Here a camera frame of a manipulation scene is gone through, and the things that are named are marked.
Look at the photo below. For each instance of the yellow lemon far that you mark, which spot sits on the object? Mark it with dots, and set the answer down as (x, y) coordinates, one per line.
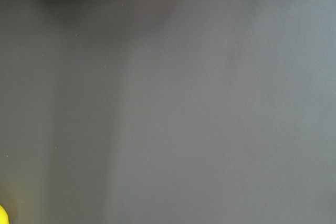
(3, 216)

